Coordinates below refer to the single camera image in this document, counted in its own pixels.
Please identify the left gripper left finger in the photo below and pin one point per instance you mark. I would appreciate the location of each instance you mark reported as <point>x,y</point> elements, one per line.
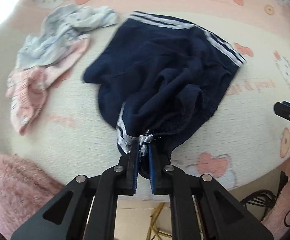
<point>86,207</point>

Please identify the gold wire stool frame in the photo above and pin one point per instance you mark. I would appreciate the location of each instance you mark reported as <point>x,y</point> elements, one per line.
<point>154,232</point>

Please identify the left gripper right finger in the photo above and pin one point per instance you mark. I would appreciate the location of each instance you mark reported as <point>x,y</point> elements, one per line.
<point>201,208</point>

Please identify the pink fluffy left sleeve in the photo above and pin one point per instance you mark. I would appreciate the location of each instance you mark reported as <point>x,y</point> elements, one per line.
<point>24,189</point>

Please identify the navy striped shorts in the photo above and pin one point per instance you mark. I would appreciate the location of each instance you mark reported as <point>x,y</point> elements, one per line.
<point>160,79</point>

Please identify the pink cartoon pajama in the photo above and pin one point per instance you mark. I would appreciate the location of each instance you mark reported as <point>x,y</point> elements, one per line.
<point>28,89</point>

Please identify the white blue cartoon pajama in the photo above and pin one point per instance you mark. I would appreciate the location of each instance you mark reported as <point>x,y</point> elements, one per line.
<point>59,31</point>

